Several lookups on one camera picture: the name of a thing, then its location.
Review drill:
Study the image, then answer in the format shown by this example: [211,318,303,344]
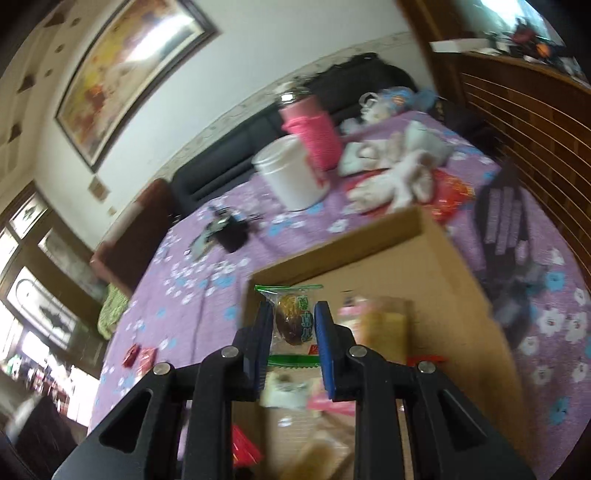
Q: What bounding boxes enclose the wooden partition cabinet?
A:
[397,0,591,259]

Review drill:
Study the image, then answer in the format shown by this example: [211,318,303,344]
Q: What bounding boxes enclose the white plastic jar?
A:
[252,136,331,212]

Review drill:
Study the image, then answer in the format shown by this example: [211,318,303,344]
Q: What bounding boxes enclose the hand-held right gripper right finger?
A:
[314,300,539,480]

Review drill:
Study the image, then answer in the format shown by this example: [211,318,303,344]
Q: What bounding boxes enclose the red gift packet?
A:
[431,168,478,224]

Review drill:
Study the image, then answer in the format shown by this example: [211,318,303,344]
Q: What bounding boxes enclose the green patterned cloth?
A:
[96,282,130,341]

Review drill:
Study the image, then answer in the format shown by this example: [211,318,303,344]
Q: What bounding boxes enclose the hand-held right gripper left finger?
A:
[51,299,275,480]

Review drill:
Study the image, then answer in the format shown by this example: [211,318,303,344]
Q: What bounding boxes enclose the pale blue cloth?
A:
[404,119,451,160]

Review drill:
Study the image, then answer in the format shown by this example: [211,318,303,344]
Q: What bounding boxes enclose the clear green-edged snack packet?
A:
[254,284,324,370]

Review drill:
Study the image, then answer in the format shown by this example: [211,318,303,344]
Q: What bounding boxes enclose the brown armchair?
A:
[90,178,174,296]

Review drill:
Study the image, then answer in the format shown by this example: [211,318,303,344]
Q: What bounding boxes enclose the red packet with black label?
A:
[231,425,262,467]

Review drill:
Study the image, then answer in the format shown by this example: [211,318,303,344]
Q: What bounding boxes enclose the purple floral tablecloth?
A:
[88,108,591,480]

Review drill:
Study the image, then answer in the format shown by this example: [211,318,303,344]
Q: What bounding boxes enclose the pink packet with clear window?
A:
[307,378,358,416]

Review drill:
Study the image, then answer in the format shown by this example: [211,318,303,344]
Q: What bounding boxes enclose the wooden glass door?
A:
[0,182,112,416]

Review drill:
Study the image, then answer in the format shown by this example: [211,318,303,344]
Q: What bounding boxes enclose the yellow biscuit packet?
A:
[358,295,414,365]

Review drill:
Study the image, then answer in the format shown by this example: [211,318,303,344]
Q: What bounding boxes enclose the cardboard box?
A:
[231,203,527,480]

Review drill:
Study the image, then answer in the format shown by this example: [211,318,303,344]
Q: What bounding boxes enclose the dark slotted object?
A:
[475,157,548,333]

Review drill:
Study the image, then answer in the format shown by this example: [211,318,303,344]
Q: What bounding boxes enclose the black leather sofa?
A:
[171,58,444,206]

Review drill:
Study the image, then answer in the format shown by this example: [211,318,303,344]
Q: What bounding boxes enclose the white flat box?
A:
[429,39,490,54]

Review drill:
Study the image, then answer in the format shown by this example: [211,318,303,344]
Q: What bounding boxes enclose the white work gloves bundle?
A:
[337,138,451,215]

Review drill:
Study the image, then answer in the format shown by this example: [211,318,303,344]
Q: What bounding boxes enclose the pale green snack packet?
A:
[261,367,312,409]

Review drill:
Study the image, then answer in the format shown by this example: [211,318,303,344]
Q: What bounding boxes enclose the framed wall painting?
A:
[54,0,220,172]

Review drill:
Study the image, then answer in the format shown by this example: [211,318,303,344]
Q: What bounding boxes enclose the pile of assorted tools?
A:
[489,16,583,79]

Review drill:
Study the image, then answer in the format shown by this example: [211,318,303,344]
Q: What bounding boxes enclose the black power adapter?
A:
[210,208,259,254]

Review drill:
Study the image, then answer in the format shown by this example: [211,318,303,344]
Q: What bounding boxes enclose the pink sleeved glass bottle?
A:
[276,88,343,171]

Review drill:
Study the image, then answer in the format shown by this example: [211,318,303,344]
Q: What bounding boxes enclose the blue plastic bag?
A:
[360,88,437,121]

